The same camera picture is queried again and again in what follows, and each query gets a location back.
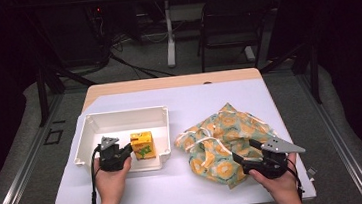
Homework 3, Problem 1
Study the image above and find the black metal stand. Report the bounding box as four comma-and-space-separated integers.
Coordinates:
32, 54, 103, 129
257, 40, 325, 110

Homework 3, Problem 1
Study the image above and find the white table mat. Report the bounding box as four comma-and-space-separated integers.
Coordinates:
36, 73, 318, 204

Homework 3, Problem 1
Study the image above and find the white desk foot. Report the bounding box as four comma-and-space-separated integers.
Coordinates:
243, 45, 257, 64

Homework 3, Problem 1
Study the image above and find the person's left hand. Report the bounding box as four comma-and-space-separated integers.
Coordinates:
92, 153, 138, 204

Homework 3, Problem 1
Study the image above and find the person's right hand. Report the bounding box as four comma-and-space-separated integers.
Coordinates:
246, 151, 303, 204

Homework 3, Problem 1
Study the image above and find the black folding chair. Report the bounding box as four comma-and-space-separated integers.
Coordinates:
191, 0, 282, 75

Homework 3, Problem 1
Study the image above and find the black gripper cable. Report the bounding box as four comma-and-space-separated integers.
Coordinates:
285, 157, 306, 202
85, 144, 108, 204

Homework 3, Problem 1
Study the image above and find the yellow juice box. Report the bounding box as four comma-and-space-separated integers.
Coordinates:
129, 130, 158, 162

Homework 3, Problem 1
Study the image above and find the white desk leg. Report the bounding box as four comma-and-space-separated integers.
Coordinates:
160, 0, 180, 69

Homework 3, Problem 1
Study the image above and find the aluminium floor rail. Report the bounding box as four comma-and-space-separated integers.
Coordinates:
295, 66, 362, 204
0, 92, 75, 204

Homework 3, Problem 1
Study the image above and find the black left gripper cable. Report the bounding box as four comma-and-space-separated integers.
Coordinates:
85, 144, 108, 204

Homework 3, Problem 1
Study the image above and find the white plastic bin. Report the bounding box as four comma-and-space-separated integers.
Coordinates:
69, 104, 175, 179

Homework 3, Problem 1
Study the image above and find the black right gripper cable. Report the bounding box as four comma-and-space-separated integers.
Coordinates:
285, 157, 306, 202

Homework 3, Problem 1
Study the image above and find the orange patterned cloth bag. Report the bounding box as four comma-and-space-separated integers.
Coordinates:
170, 97, 283, 196

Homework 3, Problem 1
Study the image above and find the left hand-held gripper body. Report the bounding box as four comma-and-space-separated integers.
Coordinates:
95, 134, 129, 174

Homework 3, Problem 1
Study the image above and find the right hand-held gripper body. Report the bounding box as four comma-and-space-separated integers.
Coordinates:
239, 133, 310, 182

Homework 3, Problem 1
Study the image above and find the black floor cable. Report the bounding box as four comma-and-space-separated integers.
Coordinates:
108, 47, 177, 84

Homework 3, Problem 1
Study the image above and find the black computer case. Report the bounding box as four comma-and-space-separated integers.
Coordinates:
38, 2, 113, 72

